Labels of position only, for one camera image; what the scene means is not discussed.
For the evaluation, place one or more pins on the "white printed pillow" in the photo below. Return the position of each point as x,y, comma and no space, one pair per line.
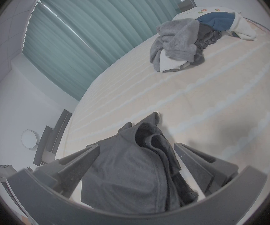
188,14

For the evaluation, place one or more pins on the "blue-green curtain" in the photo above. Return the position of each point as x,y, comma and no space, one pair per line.
113,13
55,55

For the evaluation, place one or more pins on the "black T-shirt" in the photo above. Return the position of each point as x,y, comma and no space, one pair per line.
125,172

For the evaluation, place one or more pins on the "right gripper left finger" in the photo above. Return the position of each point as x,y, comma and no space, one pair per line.
78,167

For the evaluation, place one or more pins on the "black chest of drawers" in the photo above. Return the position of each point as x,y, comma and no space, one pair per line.
52,137

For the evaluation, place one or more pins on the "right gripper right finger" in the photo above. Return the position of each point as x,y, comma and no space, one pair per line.
196,165

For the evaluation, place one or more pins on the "bed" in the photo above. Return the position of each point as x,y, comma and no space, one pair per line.
196,102

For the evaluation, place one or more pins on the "round white mirror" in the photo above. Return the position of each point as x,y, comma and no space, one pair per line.
29,139

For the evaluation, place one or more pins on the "grey bedside table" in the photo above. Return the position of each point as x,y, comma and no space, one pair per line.
185,5

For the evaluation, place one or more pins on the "pile of clothes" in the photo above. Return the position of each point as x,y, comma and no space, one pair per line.
179,36

